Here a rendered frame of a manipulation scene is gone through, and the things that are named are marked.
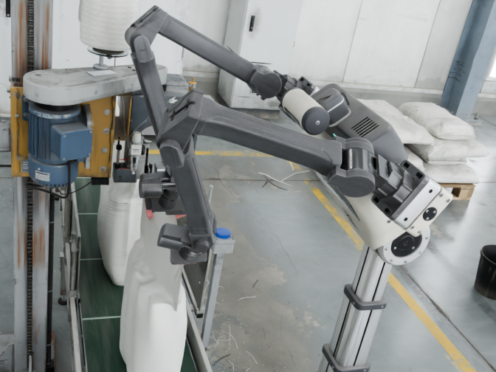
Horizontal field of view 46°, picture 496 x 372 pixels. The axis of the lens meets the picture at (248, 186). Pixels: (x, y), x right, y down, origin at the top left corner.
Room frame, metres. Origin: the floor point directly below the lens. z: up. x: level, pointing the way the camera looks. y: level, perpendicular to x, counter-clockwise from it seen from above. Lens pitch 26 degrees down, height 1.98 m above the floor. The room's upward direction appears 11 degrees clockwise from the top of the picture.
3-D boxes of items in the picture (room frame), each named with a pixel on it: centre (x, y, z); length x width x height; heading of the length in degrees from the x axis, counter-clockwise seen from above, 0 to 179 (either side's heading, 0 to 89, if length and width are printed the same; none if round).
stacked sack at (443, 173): (4.72, -1.57, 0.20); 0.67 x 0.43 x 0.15; 113
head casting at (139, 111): (2.04, 0.38, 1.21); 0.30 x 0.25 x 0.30; 23
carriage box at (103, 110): (1.88, 0.68, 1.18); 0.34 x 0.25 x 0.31; 113
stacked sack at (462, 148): (4.72, -1.55, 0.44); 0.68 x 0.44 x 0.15; 113
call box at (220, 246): (1.91, 0.06, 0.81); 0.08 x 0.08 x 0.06; 23
